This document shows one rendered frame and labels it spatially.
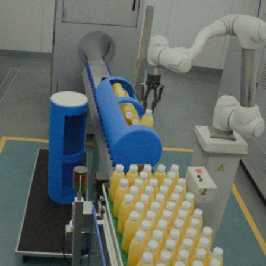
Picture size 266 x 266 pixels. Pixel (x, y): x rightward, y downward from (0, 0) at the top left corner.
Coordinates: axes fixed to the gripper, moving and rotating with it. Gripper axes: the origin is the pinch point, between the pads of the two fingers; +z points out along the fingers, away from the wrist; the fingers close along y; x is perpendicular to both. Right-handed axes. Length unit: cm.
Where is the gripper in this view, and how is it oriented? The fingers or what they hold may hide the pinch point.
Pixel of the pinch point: (149, 107)
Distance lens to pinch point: 220.1
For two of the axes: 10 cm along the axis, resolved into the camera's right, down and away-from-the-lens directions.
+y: -9.7, -0.2, -2.3
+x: 2.0, 4.7, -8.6
